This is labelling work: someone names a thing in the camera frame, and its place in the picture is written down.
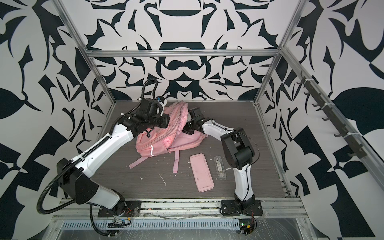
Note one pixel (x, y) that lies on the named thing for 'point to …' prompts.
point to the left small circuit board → (118, 223)
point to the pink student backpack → (171, 138)
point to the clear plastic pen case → (220, 168)
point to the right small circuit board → (246, 229)
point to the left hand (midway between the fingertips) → (169, 115)
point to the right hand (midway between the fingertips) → (176, 127)
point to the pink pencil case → (204, 180)
